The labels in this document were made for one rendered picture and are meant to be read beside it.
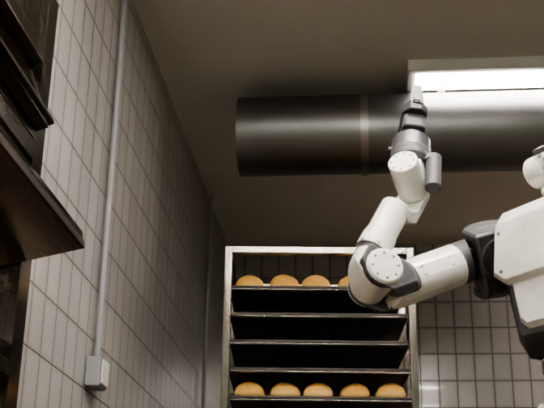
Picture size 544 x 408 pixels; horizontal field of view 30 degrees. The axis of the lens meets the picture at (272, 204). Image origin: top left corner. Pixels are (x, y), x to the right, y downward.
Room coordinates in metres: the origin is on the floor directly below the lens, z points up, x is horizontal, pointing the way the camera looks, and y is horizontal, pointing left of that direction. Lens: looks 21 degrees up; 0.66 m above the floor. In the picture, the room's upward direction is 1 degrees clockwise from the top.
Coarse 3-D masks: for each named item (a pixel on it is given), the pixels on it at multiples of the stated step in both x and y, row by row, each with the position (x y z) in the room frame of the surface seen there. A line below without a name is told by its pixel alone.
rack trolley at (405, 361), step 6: (402, 312) 4.01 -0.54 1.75; (408, 330) 4.31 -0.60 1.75; (402, 336) 4.01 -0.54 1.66; (408, 336) 4.41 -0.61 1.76; (408, 348) 4.44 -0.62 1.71; (408, 354) 4.44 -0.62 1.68; (402, 360) 4.01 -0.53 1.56; (408, 360) 4.44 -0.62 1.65; (408, 366) 4.44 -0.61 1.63; (408, 378) 4.44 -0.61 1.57; (408, 384) 4.45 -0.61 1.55; (408, 390) 4.45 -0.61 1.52; (408, 396) 4.02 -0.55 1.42
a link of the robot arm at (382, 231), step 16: (384, 208) 1.98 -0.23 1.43; (368, 224) 1.98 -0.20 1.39; (384, 224) 1.96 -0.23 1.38; (400, 224) 1.98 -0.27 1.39; (368, 240) 1.95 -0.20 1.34; (384, 240) 1.95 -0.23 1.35; (352, 256) 1.98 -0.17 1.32; (352, 272) 1.97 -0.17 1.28; (352, 288) 2.00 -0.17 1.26; (368, 288) 1.95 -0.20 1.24; (384, 288) 1.93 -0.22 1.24
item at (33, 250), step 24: (0, 144) 1.63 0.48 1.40; (0, 168) 1.72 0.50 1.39; (24, 168) 1.76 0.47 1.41; (0, 192) 1.82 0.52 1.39; (24, 192) 1.84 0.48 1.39; (0, 216) 1.93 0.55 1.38; (24, 216) 1.96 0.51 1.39; (48, 216) 1.98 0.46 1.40; (0, 240) 2.06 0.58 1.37; (24, 240) 2.09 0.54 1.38; (48, 240) 2.11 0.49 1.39; (72, 240) 2.14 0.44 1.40; (0, 264) 2.20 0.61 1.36
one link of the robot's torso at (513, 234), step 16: (528, 208) 1.83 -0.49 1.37; (496, 224) 1.91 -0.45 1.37; (512, 224) 1.84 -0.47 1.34; (528, 224) 1.81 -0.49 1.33; (496, 240) 1.88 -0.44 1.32; (512, 240) 1.84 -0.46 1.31; (528, 240) 1.81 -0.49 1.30; (496, 256) 1.88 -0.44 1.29; (512, 256) 1.85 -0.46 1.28; (528, 256) 1.81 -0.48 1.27; (496, 272) 1.89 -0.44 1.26; (512, 272) 1.85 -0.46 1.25; (528, 272) 1.82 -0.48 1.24; (512, 288) 1.88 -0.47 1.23; (528, 288) 1.83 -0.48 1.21; (512, 304) 1.89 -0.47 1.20; (528, 304) 1.84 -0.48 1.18; (528, 320) 1.84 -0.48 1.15; (528, 336) 1.86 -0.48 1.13; (528, 352) 1.89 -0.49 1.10
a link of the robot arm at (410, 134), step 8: (408, 104) 2.05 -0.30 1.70; (416, 104) 2.05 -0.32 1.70; (408, 112) 2.05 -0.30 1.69; (416, 112) 2.05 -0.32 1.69; (424, 112) 2.05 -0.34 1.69; (400, 120) 2.10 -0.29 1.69; (408, 120) 2.05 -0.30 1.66; (416, 120) 2.05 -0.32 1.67; (424, 120) 2.05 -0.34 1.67; (400, 128) 2.10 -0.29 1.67; (408, 128) 2.05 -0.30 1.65; (416, 128) 2.05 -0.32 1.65; (424, 128) 2.05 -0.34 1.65; (400, 136) 2.04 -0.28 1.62; (408, 136) 2.03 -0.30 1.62; (416, 136) 2.03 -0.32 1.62; (424, 136) 2.04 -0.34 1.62; (392, 144) 2.06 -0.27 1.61; (424, 144) 2.03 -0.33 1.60
